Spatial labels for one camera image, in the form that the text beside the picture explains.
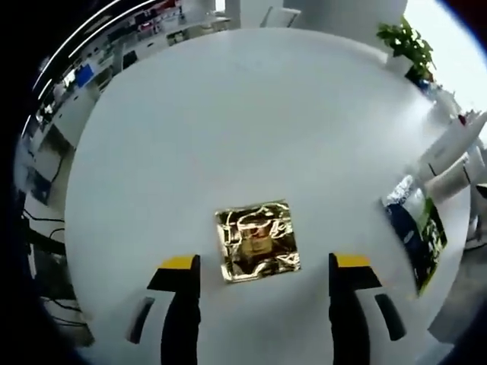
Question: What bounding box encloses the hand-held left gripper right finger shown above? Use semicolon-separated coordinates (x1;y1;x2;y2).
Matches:
328;252;433;365

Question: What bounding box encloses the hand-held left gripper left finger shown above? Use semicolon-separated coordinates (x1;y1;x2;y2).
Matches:
110;254;202;365

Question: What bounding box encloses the gold foil skincare sachet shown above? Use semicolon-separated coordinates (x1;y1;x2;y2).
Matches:
215;197;302;284

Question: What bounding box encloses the green black skincare sachet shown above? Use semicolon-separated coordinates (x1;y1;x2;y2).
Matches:
382;174;448;297

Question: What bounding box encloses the white skincare tube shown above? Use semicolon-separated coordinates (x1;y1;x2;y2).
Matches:
420;112;487;178

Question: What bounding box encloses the blue plastic bin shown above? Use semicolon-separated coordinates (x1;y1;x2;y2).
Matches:
75;64;94;87

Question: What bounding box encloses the potted green plant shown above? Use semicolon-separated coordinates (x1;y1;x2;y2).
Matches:
376;17;437;83

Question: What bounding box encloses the white mesh-back chair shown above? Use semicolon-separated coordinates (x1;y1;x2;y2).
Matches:
260;5;301;30

